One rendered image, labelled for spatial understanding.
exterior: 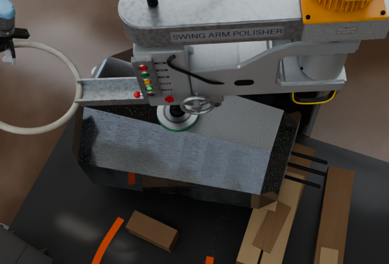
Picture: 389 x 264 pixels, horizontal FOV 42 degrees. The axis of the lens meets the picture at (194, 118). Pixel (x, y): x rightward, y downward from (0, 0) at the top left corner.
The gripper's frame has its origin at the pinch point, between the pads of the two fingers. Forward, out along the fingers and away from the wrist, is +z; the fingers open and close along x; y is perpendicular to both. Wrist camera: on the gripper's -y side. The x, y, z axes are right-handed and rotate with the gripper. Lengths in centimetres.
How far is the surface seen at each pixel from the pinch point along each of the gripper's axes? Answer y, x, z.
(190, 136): -64, 73, 1
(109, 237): -29, 87, 96
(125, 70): -55, 21, 13
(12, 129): 14.6, 41.6, -7.3
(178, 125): -59, 67, -4
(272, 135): -95, 94, -16
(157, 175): -48, 79, 26
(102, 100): -26, 45, -13
